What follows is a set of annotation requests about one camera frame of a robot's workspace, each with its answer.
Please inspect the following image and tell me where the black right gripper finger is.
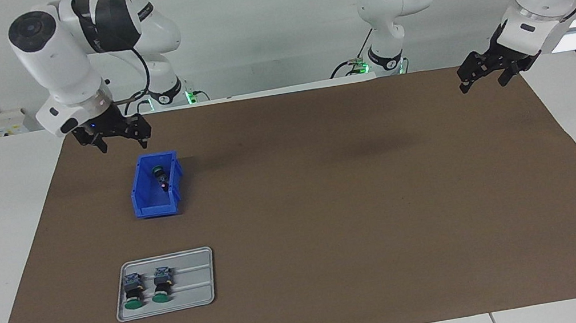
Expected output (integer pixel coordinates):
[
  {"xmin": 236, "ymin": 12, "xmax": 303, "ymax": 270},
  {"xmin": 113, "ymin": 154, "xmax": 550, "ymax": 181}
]
[
  {"xmin": 124, "ymin": 112, "xmax": 155, "ymax": 152},
  {"xmin": 79, "ymin": 131, "xmax": 109, "ymax": 158}
]

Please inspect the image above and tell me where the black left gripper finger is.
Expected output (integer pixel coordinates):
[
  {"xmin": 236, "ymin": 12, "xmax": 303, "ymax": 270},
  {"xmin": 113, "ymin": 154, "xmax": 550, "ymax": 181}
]
[
  {"xmin": 458, "ymin": 73, "xmax": 477, "ymax": 95},
  {"xmin": 498, "ymin": 65, "xmax": 527, "ymax": 88}
]

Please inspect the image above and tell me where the green push button switch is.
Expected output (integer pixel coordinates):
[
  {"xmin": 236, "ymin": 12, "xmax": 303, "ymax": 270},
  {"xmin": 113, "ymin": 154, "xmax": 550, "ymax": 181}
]
[
  {"xmin": 146, "ymin": 265, "xmax": 178, "ymax": 305},
  {"xmin": 151, "ymin": 164, "xmax": 172, "ymax": 195},
  {"xmin": 119, "ymin": 271, "xmax": 148, "ymax": 312}
]

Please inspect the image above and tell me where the blue plastic bin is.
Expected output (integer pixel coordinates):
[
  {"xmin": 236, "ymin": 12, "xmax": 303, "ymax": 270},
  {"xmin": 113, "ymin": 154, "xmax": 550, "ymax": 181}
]
[{"xmin": 124, "ymin": 149, "xmax": 190, "ymax": 221}]

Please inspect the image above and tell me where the silver metal tray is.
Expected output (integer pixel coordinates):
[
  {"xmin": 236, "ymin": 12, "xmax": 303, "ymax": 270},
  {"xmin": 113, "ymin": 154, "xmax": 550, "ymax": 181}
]
[{"xmin": 108, "ymin": 246, "xmax": 222, "ymax": 323}]

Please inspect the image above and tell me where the brown table mat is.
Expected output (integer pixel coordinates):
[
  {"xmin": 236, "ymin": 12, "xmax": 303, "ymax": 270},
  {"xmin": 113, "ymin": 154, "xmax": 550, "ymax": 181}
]
[{"xmin": 0, "ymin": 45, "xmax": 576, "ymax": 323}]

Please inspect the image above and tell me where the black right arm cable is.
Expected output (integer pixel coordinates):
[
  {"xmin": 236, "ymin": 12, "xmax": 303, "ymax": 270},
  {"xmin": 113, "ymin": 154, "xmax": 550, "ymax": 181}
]
[{"xmin": 83, "ymin": 0, "xmax": 156, "ymax": 121}]

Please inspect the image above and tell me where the black base cable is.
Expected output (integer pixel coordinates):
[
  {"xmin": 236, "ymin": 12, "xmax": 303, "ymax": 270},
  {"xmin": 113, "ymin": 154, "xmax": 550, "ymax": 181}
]
[
  {"xmin": 325, "ymin": 30, "xmax": 381, "ymax": 79},
  {"xmin": 186, "ymin": 86, "xmax": 211, "ymax": 104}
]

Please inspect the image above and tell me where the white wall socket box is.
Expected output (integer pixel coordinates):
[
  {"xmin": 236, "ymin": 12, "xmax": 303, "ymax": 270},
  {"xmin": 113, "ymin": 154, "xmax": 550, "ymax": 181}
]
[{"xmin": 0, "ymin": 106, "xmax": 44, "ymax": 138}]

